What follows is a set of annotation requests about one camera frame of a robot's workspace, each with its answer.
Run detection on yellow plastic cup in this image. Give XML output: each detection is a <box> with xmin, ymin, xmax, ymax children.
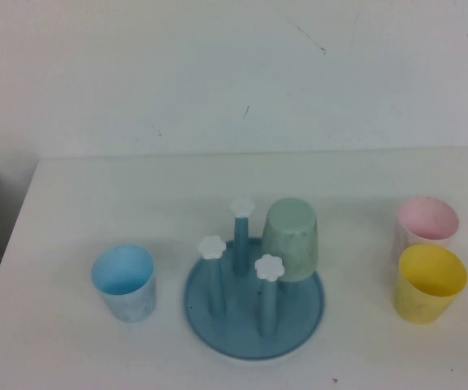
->
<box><xmin>394</xmin><ymin>243</ymin><xmax>468</xmax><ymax>325</ymax></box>

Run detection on blue cup stand with pegs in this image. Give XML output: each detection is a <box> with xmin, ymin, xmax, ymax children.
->
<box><xmin>183</xmin><ymin>197</ymin><xmax>327</xmax><ymax>362</ymax></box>

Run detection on pink plastic cup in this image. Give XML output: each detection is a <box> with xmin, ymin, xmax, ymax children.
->
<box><xmin>392</xmin><ymin>196</ymin><xmax>461</xmax><ymax>265</ymax></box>

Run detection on light blue plastic cup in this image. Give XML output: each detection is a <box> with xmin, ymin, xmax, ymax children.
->
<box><xmin>91</xmin><ymin>243</ymin><xmax>158</xmax><ymax>325</ymax></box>

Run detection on green plastic cup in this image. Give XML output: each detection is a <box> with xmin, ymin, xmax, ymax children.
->
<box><xmin>260</xmin><ymin>197</ymin><xmax>320</xmax><ymax>284</ymax></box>

